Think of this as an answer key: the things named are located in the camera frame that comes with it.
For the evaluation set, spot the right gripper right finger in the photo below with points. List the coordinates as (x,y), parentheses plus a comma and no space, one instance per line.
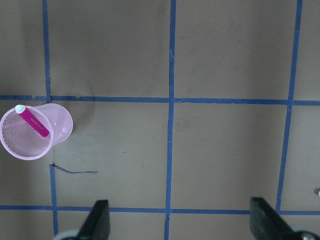
(266,224)

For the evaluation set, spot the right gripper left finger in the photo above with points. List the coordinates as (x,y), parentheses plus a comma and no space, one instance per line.
(97,224)

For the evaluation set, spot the pink pen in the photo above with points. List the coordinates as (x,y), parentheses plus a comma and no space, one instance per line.
(31,119)

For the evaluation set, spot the pink mesh cup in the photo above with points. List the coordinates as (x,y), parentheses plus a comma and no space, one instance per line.
(22,141)

